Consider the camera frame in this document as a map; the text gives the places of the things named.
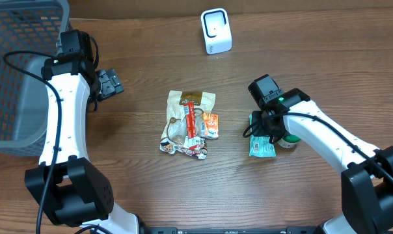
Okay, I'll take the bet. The white green round container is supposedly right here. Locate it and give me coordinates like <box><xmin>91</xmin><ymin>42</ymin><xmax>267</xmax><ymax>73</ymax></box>
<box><xmin>277</xmin><ymin>135</ymin><xmax>301</xmax><ymax>148</ymax></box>

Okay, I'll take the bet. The grey plastic mesh basket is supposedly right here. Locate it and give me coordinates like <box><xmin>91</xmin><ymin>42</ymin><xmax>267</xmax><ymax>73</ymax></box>
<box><xmin>0</xmin><ymin>0</ymin><xmax>70</xmax><ymax>157</ymax></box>

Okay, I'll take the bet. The small orange snack packet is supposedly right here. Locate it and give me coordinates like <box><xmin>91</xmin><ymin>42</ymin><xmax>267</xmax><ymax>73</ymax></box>
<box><xmin>201</xmin><ymin>112</ymin><xmax>219</xmax><ymax>139</ymax></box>

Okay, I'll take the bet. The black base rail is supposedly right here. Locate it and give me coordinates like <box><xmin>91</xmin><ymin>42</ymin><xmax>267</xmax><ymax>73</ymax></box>
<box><xmin>149</xmin><ymin>226</ymin><xmax>324</xmax><ymax>234</ymax></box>

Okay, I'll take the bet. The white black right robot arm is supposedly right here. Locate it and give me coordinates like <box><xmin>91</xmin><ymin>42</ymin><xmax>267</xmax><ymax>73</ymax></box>
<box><xmin>249</xmin><ymin>88</ymin><xmax>393</xmax><ymax>233</ymax></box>

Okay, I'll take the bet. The beige pet treat bag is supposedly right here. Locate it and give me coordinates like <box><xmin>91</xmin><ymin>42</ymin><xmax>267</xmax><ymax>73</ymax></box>
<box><xmin>159</xmin><ymin>90</ymin><xmax>216</xmax><ymax>160</ymax></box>

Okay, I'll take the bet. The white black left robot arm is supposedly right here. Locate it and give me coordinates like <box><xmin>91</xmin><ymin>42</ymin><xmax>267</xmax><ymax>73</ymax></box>
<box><xmin>25</xmin><ymin>54</ymin><xmax>148</xmax><ymax>234</ymax></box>

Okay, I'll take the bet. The red stick snack packet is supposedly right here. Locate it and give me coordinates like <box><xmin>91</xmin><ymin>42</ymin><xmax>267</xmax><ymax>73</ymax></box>
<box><xmin>183</xmin><ymin>102</ymin><xmax>198</xmax><ymax>150</ymax></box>

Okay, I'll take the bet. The teal orange snack packet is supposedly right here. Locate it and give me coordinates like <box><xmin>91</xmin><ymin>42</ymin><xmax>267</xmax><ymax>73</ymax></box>
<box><xmin>249</xmin><ymin>125</ymin><xmax>276</xmax><ymax>158</ymax></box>

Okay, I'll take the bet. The white barcode scanner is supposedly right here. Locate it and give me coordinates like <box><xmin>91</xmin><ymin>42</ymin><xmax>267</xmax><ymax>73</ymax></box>
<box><xmin>200</xmin><ymin>8</ymin><xmax>232</xmax><ymax>55</ymax></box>

